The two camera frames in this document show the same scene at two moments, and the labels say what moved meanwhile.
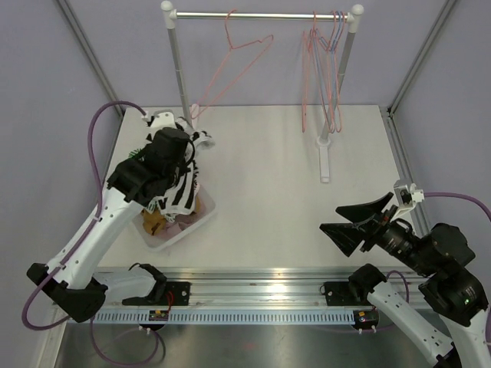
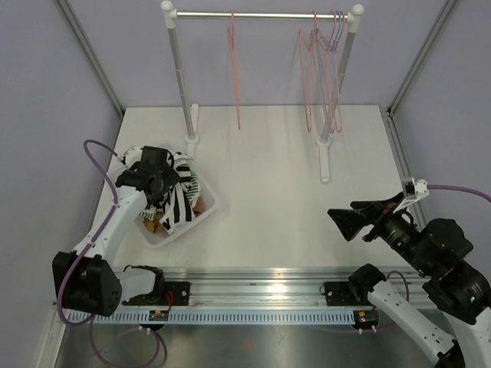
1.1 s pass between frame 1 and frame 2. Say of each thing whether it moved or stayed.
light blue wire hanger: stayed
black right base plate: stayed
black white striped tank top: moved
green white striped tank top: moved
